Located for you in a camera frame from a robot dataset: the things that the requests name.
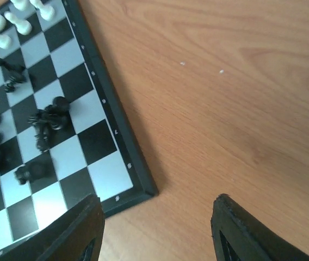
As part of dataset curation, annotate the black lying chess piece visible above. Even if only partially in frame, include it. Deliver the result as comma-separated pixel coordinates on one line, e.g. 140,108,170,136
0,58,27,93

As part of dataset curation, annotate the black and white chessboard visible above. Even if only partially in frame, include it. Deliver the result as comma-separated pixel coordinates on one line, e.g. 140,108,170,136
0,1,157,256

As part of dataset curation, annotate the black rook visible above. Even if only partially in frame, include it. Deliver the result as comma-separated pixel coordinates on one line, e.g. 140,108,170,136
14,161,48,185

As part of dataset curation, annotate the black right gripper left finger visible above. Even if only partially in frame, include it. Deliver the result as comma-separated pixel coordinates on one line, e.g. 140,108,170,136
0,194,105,260

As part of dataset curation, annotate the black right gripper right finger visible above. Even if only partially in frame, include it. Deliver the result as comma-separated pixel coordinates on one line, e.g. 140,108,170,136
211,194,309,260

